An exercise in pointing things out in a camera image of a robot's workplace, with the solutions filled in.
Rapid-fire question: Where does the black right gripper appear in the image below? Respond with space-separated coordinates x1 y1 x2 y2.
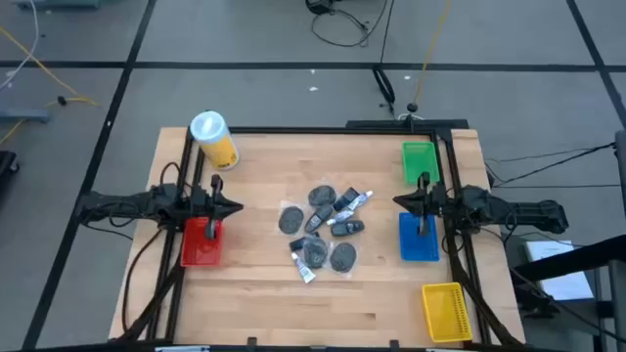
392 171 444 238

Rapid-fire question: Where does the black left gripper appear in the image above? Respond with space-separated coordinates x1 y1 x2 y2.
194 174 245 242

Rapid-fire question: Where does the dark blue shave butter tube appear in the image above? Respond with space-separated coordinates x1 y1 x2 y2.
333 187 361 212
288 233 320 252

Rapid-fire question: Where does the grey round pad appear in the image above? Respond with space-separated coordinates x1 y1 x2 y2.
301 237 330 270
328 242 359 276
307 184 338 208
277 204 306 236

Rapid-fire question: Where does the grey black deodorant stick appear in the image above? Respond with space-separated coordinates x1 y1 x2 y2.
303 203 335 235
331 219 366 239

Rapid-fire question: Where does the blue plastic basket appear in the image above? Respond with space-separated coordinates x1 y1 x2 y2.
398 212 441 262

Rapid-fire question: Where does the green plastic basket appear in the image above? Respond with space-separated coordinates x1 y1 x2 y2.
401 141 441 186

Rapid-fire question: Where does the red plastic basket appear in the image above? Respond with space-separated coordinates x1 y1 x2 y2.
180 217 225 268

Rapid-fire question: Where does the yellow wipes canister white lid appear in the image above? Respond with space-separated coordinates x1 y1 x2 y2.
189 110 241 172

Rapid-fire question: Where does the yellow plastic basket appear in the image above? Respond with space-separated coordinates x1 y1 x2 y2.
422 282 473 344

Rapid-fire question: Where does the white paper stack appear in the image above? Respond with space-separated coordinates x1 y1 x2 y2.
523 239 596 302

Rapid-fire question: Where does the black desk beam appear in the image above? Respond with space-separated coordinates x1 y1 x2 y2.
511 234 626 283

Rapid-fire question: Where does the grey stand foot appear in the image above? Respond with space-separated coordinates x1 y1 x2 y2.
0 108 52 124
13 0 103 11

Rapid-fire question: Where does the black caster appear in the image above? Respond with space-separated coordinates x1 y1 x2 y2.
0 150 21 178

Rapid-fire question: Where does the grey desk leg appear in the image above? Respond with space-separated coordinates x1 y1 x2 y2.
607 258 626 352

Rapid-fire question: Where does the black floor device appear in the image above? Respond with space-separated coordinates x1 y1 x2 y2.
305 0 336 16

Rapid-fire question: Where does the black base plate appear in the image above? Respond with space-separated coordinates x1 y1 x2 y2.
345 119 470 131

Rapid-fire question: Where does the black folded strap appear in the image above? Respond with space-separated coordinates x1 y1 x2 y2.
372 66 396 106

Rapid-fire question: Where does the black left base cable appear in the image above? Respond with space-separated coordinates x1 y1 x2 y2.
120 227 167 334

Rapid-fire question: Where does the black aluminium table frame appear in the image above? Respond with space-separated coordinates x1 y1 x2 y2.
116 119 527 351

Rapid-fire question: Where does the black side floor cable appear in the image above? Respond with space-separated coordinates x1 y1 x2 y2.
483 140 618 190

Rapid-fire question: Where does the long yellow cable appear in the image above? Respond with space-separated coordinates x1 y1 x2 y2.
413 0 454 107

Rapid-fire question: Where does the straight black floor cable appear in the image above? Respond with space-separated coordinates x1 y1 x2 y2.
379 0 396 67

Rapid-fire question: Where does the black looped floor cable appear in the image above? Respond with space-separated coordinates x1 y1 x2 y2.
310 7 371 49

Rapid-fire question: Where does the grey metal post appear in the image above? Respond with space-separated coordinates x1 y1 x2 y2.
614 129 626 217

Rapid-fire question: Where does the yellow floor cable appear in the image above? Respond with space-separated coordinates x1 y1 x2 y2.
0 26 102 146

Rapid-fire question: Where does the white floor cable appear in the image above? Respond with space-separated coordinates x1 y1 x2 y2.
0 0 41 92

